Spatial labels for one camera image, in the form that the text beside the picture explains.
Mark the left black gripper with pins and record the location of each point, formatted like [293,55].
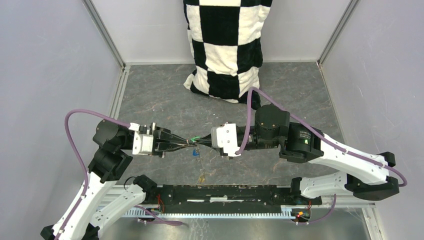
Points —
[165,144]

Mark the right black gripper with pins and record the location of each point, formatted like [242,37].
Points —
[206,139]

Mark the green key tag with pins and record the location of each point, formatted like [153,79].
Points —
[196,138]

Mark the blue key tag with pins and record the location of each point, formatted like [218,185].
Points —
[196,152]

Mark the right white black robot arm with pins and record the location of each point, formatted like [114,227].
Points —
[362,175]

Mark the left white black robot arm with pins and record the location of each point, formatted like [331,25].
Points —
[117,143]

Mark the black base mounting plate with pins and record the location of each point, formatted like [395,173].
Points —
[226,199]

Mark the black white checkered pillow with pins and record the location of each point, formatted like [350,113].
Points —
[225,43]

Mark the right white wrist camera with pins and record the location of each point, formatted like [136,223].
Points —
[227,139]

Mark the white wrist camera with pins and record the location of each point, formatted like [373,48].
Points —
[143,140]
[227,139]

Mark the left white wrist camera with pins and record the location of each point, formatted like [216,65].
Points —
[143,140]

